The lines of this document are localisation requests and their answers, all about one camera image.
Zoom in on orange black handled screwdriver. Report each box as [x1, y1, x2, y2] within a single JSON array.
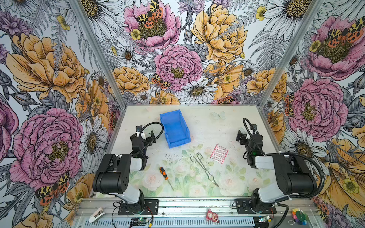
[[159, 167, 174, 191]]

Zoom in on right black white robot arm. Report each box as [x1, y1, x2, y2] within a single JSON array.
[[236, 126, 325, 214]]

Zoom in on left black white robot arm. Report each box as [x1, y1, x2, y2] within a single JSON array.
[[92, 126, 159, 216]]

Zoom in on blue plastic bin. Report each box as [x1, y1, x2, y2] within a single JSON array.
[[160, 110, 191, 148]]

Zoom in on pink dotted sticker sheet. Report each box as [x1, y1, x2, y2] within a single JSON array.
[[210, 144, 229, 164]]

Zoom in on long metal tweezers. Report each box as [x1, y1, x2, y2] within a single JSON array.
[[190, 153, 219, 187]]

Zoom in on left green circuit board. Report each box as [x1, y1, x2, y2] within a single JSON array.
[[129, 218, 153, 228]]

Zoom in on right small circuit board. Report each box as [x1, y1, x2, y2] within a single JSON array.
[[258, 215, 271, 223]]

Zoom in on white stapler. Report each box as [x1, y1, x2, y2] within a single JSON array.
[[88, 207, 105, 223]]

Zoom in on pink red small toy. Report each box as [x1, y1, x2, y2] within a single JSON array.
[[206, 209, 219, 223]]

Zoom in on multicolour round disc toy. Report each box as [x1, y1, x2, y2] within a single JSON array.
[[292, 208, 309, 225]]

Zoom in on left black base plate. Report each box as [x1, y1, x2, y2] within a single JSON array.
[[118, 199, 159, 216]]

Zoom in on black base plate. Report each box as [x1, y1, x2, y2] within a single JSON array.
[[118, 199, 159, 216], [235, 199, 277, 214]]

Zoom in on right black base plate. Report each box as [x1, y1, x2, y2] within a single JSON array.
[[235, 199, 277, 214]]

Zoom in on right black corrugated cable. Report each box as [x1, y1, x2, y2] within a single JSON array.
[[266, 152, 326, 228]]

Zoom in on white slotted cable duct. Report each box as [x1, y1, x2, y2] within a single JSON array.
[[75, 217, 255, 228]]

